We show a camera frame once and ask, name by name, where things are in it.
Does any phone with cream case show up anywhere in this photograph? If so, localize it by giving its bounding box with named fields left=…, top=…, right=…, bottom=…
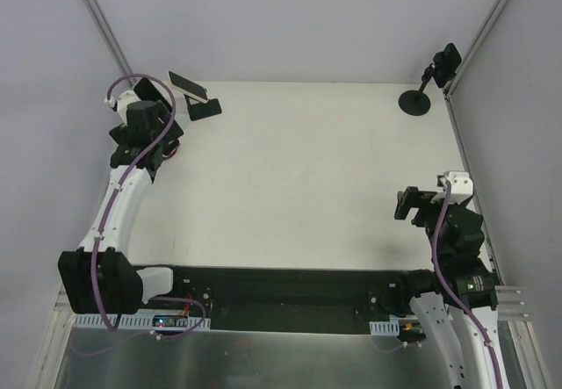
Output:
left=168, top=71, right=208, bottom=104

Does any black round base clamp stand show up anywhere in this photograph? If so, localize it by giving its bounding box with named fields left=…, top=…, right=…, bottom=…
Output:
left=398, top=64, right=435, bottom=117

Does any phone with clear blue case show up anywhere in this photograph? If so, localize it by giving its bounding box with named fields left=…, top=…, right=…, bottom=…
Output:
left=133, top=77, right=165, bottom=101

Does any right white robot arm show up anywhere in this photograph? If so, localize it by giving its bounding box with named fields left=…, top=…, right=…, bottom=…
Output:
left=394, top=181, right=509, bottom=388

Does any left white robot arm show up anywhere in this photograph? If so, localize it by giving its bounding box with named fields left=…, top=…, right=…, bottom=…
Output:
left=58, top=90, right=186, bottom=314

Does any black folding phone stand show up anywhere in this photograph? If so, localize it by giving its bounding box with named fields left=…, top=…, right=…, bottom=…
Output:
left=184, top=96, right=222, bottom=121

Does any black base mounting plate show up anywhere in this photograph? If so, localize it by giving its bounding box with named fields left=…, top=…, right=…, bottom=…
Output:
left=148, top=266, right=438, bottom=335

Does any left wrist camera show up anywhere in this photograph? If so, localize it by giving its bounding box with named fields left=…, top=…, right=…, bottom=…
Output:
left=104, top=90, right=139, bottom=112

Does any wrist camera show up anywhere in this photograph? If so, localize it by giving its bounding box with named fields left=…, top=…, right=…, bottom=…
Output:
left=432, top=170, right=474, bottom=205
left=104, top=90, right=139, bottom=112

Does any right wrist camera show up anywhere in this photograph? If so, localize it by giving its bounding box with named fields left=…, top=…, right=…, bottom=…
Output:
left=432, top=170, right=474, bottom=205

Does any right white cable duct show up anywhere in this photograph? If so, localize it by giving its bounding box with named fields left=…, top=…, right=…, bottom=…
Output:
left=369, top=320, right=423, bottom=336

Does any white cable duct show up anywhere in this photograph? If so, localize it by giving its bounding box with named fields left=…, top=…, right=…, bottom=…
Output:
left=75, top=313, right=211, bottom=332
left=369, top=320, right=423, bottom=336

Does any left aluminium frame post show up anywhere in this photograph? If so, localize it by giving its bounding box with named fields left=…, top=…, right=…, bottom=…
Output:
left=82, top=0, right=133, bottom=75

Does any aluminium frame post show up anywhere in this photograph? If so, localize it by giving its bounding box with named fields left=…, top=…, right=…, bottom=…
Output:
left=443, top=0, right=510, bottom=100
left=82, top=0, right=133, bottom=75

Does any left white cable duct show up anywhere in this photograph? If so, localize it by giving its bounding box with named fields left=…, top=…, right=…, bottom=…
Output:
left=75, top=313, right=211, bottom=332

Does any right aluminium frame post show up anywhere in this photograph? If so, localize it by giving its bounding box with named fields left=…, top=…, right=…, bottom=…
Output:
left=443, top=0, right=510, bottom=100

